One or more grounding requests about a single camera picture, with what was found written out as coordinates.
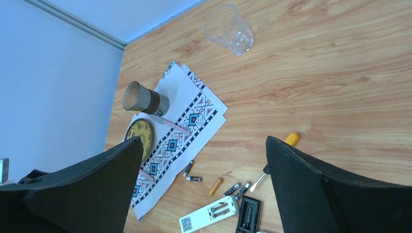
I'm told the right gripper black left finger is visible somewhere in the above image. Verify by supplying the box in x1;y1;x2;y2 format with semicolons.
0;136;143;233

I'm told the black remote control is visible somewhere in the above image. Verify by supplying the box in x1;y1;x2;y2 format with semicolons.
235;196;262;233

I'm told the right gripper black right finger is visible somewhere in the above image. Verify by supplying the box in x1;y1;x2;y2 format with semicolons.
273;147;412;233

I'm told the white slim remote control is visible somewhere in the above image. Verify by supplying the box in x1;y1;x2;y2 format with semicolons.
179;195;240;233

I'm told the patterned white placemat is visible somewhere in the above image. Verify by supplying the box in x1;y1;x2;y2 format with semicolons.
130;61;228;219

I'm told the clear drinking glass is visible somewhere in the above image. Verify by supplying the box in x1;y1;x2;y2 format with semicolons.
205;4;254;56

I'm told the pink handled fork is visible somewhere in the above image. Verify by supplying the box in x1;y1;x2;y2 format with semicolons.
139;169;155;182

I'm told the yellow handled screwdriver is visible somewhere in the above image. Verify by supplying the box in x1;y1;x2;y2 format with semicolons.
250;133;299;192

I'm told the yellow black plate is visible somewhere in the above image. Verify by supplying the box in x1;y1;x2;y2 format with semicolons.
124;118;154;162

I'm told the pink handled knife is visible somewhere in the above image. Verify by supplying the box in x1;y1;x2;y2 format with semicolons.
149;115;191;136

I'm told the dark smoked glass cup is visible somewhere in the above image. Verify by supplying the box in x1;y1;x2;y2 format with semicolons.
122;81;170;117

